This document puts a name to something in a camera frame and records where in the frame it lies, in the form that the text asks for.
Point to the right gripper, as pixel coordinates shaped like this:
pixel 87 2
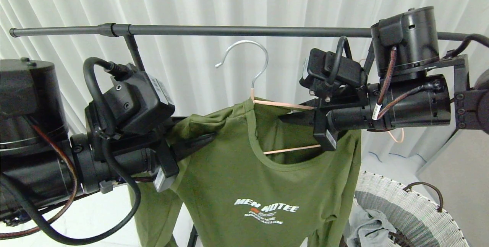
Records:
pixel 412 105

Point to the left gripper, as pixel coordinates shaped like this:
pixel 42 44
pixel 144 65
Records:
pixel 126 164

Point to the green printed t-shirt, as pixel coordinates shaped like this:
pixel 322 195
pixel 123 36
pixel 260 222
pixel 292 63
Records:
pixel 237 178

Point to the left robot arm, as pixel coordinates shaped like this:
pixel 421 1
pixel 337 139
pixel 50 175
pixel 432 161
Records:
pixel 30 98

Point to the black clothes rack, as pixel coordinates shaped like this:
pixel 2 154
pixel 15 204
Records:
pixel 229 30

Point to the white laundry basket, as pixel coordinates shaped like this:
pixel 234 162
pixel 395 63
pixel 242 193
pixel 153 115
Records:
pixel 420 208

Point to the pale grey shorts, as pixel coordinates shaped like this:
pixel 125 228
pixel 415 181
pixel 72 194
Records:
pixel 366 228

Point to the white curtain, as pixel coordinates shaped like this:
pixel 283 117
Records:
pixel 191 2

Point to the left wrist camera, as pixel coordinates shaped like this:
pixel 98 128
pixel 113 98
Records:
pixel 141 101

